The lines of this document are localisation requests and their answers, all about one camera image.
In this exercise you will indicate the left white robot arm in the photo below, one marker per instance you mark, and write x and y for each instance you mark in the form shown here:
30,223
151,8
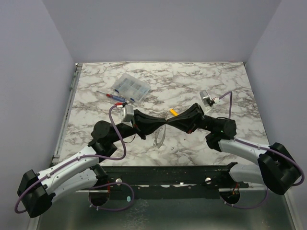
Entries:
38,191

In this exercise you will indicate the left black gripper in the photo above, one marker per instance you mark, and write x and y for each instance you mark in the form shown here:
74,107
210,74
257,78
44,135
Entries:
153,123

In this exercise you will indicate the clear plastic parts box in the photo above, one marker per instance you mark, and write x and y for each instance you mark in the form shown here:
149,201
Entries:
132,88

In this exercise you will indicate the blue red screwdriver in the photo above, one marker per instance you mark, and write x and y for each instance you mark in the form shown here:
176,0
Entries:
114,97

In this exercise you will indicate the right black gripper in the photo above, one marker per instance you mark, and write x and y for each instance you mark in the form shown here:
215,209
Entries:
197,117

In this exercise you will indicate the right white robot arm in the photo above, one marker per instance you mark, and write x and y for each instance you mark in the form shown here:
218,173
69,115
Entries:
272,166

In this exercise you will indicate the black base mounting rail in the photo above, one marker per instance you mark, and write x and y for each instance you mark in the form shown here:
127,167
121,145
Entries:
162,182

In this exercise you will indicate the yellow handled screwdriver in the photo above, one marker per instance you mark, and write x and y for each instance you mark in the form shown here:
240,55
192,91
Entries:
173,112

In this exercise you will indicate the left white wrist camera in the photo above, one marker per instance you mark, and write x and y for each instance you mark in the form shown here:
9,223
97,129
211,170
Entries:
127,114

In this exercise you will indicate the left aluminium side rail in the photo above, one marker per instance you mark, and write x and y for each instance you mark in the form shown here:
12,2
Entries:
64,125

